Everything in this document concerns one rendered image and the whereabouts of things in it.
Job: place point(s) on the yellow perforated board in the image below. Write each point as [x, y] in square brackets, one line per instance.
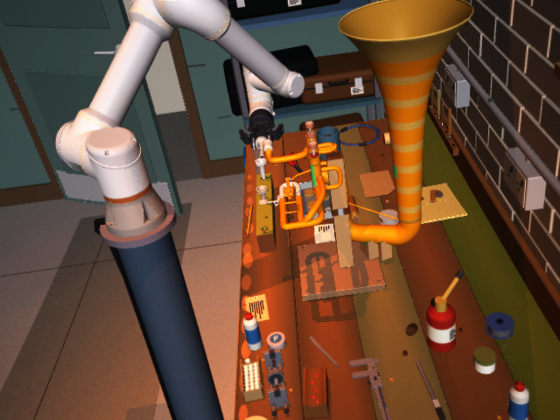
[446, 205]

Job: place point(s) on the grey caliper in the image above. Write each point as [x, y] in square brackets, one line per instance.
[373, 380]

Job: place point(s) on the orange baritone horn body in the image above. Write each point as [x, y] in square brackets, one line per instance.
[407, 131]

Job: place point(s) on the brown block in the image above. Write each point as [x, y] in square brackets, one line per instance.
[433, 195]

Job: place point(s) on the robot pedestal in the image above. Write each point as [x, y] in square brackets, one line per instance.
[157, 315]

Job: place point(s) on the olive mouthpiece block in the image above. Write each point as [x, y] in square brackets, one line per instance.
[265, 223]

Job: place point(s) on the brown instrument case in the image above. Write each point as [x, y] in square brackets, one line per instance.
[341, 81]

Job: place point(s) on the tray of white pegs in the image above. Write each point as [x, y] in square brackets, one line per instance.
[251, 379]

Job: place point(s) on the grey wall conduit pipe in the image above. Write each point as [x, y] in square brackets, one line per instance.
[494, 98]

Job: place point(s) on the grey flat strip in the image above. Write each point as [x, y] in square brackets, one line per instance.
[324, 351]

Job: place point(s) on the wooden horn stand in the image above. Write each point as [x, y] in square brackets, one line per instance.
[341, 275]

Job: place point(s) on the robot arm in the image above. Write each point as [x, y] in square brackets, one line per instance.
[131, 65]

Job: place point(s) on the green white round tin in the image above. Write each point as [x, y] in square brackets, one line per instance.
[484, 360]

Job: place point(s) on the teal cupboard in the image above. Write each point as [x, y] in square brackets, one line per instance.
[57, 79]

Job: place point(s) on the grey wall socket box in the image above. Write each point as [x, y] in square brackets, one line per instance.
[525, 179]
[456, 86]

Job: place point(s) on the black instrument case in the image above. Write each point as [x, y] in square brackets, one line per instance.
[280, 6]
[302, 61]

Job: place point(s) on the teal cup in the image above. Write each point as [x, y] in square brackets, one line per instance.
[328, 133]

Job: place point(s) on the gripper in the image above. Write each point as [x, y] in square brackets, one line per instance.
[261, 120]

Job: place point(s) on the yellow striped card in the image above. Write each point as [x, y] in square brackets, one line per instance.
[256, 306]

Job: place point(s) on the brown wall tool rack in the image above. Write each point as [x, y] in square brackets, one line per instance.
[444, 120]

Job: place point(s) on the silver mouthpiece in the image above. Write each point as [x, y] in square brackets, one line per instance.
[261, 163]
[262, 191]

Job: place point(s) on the grey round tin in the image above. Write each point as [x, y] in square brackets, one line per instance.
[387, 217]

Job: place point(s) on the white orange thumb trigger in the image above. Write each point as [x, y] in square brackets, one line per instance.
[289, 188]

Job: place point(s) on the brown box red dots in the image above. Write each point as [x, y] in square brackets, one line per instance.
[315, 392]

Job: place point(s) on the brown water key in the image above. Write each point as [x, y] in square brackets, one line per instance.
[353, 212]

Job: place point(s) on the yellow pencil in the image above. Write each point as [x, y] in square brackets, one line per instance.
[248, 221]

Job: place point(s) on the blue white bottle red cap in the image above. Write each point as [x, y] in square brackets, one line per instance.
[252, 331]
[518, 401]

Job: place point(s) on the white striped tag card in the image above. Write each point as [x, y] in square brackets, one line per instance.
[324, 233]

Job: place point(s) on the blue grey clamp fixture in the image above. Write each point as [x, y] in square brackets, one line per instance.
[276, 385]

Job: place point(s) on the brown cardboard pad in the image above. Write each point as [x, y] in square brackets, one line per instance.
[377, 184]

